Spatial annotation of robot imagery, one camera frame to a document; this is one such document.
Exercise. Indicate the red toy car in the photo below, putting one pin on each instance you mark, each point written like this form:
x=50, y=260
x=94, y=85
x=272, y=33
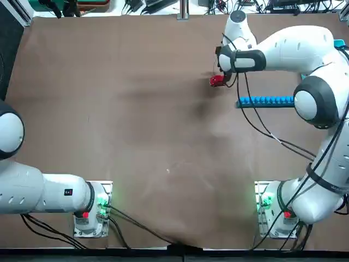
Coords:
x=216, y=81

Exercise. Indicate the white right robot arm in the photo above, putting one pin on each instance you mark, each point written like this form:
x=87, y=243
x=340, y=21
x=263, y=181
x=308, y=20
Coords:
x=300, y=46

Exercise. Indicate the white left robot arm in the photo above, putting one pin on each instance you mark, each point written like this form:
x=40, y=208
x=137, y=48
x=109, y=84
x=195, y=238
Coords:
x=54, y=193

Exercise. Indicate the blue building block row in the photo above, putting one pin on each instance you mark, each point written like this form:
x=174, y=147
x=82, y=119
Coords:
x=264, y=101

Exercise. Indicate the dark wrist camera mount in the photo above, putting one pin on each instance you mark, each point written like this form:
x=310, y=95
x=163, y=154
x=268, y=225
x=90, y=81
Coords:
x=218, y=57

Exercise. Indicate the aluminium upright post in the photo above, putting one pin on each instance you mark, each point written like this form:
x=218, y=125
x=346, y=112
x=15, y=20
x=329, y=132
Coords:
x=182, y=9

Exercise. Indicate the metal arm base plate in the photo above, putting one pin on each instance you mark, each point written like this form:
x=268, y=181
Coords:
x=259, y=191
x=105, y=188

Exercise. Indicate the aluminium frame profile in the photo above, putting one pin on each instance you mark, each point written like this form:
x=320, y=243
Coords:
x=20, y=12
x=344, y=14

